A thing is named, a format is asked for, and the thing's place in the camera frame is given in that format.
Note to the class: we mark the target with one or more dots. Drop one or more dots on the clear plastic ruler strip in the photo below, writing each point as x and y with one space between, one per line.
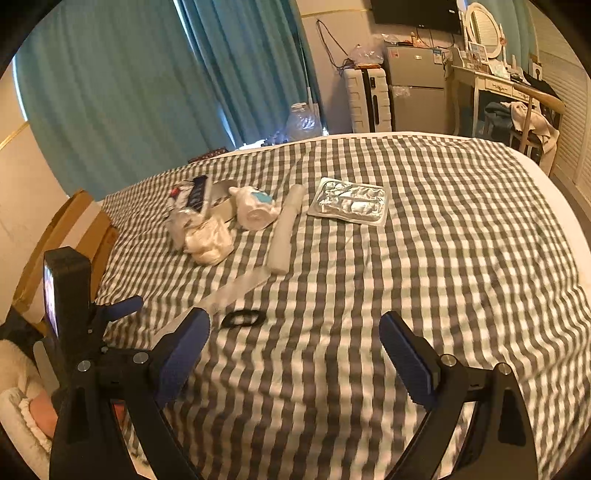
219 300

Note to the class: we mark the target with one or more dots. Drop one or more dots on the person's left hand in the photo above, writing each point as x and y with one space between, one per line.
43 415

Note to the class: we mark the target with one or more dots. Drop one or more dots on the black wall television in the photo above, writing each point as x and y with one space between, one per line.
441 15

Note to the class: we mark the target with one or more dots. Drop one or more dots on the teal curtain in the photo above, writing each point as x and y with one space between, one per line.
118 91

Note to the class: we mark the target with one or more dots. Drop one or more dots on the oval white vanity mirror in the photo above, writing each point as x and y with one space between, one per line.
483 29

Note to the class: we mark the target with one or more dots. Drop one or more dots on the white suitcase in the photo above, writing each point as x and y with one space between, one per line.
369 100

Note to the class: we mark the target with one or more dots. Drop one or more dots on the white dressing table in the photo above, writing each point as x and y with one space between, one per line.
479 82

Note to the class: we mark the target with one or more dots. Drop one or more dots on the crumpled white plastic bag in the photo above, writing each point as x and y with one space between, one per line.
206 239

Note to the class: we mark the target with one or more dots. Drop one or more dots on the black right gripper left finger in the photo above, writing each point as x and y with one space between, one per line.
88 442

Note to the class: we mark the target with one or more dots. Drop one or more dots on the grey white checkered cloth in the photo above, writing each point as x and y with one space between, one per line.
480 253

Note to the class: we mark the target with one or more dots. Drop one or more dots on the grey mini fridge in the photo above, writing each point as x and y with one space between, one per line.
418 89

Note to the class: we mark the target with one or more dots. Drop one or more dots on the dark patterned box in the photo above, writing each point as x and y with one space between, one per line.
208 155

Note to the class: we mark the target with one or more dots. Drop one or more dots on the white teal small bottle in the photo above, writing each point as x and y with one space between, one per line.
255 209

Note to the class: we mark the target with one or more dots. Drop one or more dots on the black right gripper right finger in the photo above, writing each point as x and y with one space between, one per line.
499 443

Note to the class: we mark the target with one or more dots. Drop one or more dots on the white rolled tube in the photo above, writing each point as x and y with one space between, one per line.
278 260

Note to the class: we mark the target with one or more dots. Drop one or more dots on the silver pill blister pack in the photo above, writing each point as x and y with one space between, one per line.
357 203

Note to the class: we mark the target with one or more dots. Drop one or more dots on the wooden chair with clothes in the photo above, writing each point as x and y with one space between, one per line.
540 132

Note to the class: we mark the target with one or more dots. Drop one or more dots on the clear large water jug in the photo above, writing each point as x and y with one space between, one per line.
302 123

